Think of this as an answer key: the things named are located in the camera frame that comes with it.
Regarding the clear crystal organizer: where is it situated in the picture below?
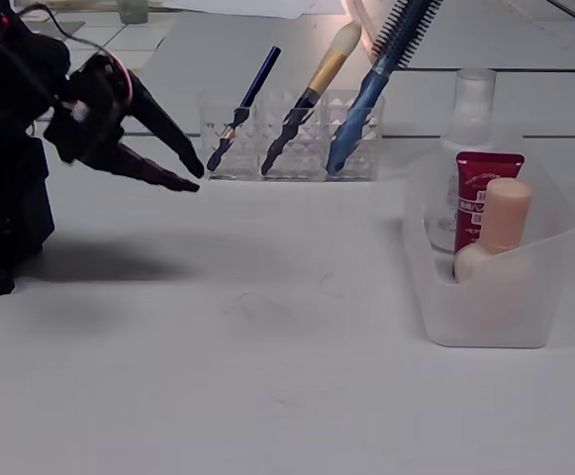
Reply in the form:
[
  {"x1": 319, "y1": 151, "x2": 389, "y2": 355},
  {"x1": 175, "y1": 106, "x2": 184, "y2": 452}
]
[{"x1": 198, "y1": 88, "x2": 386, "y2": 182}]

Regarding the clear spray bottle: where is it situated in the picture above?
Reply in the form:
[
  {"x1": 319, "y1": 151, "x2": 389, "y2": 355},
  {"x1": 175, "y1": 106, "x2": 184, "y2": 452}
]
[{"x1": 424, "y1": 67, "x2": 498, "y2": 254}]

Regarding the translucent white plastic bin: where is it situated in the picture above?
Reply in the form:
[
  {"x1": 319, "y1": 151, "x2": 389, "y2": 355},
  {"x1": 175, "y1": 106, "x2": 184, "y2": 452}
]
[{"x1": 404, "y1": 134, "x2": 575, "y2": 348}]

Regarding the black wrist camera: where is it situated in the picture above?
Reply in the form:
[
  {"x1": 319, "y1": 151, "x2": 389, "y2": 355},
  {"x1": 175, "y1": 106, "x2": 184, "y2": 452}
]
[{"x1": 43, "y1": 98, "x2": 120, "y2": 165}]

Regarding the blue round hairbrush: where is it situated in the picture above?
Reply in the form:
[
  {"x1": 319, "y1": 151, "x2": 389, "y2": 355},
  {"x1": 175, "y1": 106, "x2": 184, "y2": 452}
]
[{"x1": 325, "y1": 0, "x2": 444, "y2": 175}]

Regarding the dark blue eyeliner pencil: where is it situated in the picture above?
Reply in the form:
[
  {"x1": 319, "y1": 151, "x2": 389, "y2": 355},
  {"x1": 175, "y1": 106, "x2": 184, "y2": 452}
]
[{"x1": 206, "y1": 46, "x2": 283, "y2": 173}]

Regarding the gold ferrule makeup brush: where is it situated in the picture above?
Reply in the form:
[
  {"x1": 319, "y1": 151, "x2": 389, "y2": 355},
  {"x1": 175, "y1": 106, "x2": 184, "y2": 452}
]
[{"x1": 260, "y1": 21, "x2": 363, "y2": 177}]

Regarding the pink bottle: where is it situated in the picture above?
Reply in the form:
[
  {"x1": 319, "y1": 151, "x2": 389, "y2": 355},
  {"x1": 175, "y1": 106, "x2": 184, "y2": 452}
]
[{"x1": 452, "y1": 177, "x2": 535, "y2": 284}]

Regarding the greenish glass jar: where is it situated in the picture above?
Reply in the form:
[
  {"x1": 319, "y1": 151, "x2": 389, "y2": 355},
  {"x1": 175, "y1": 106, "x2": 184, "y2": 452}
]
[{"x1": 118, "y1": 0, "x2": 148, "y2": 25}]

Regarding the translucent pink tube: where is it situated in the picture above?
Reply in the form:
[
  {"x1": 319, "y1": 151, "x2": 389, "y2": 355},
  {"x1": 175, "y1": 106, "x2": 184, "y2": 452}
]
[{"x1": 340, "y1": 0, "x2": 383, "y2": 65}]

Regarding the red hand cream tube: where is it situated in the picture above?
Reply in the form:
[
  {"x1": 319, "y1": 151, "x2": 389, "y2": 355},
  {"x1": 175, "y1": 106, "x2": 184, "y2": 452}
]
[{"x1": 452, "y1": 151, "x2": 526, "y2": 278}]

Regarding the red white servo cable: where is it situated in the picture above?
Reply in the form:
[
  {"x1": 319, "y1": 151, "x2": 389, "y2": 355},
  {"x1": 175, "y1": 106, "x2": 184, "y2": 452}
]
[{"x1": 0, "y1": 3, "x2": 136, "y2": 108}]

